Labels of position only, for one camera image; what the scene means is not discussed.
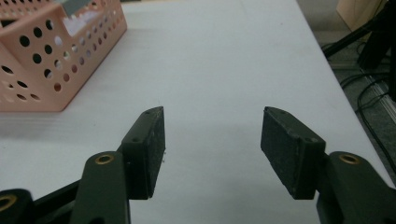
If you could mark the wooden board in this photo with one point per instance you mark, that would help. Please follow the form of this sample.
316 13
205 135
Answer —
358 12

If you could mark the aluminium rail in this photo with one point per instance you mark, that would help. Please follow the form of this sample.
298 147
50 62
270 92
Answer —
381 96

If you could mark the white crumpled paper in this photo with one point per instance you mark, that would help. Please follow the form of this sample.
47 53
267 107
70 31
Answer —
77 23

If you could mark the grey box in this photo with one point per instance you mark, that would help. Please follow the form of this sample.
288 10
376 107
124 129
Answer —
73 6

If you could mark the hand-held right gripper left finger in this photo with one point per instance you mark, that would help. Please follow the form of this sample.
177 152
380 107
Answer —
141 155

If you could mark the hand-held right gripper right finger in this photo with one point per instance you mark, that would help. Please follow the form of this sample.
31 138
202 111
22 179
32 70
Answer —
299 155

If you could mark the pink perforated plastic basket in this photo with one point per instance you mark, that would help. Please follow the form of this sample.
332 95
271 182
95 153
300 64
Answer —
46 56

